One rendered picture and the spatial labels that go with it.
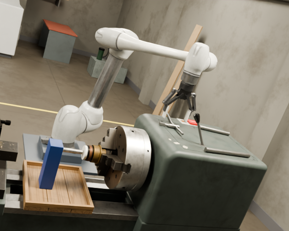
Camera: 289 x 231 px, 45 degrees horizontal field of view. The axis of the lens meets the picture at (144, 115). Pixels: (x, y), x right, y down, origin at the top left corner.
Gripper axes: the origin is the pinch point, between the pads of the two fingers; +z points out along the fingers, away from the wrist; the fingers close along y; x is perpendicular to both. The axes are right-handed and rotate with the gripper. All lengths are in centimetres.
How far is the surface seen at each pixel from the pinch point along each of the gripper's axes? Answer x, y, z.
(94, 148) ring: 13.9, 43.3, 18.5
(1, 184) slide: 28, 81, 33
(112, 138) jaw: 8.1, 34.1, 14.5
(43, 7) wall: -794, 7, 36
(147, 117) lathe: -6.5, 12.5, 5.1
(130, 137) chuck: 18.5, 29.6, 7.8
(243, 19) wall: -267, -204, -74
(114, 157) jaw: 19.5, 34.5, 19.0
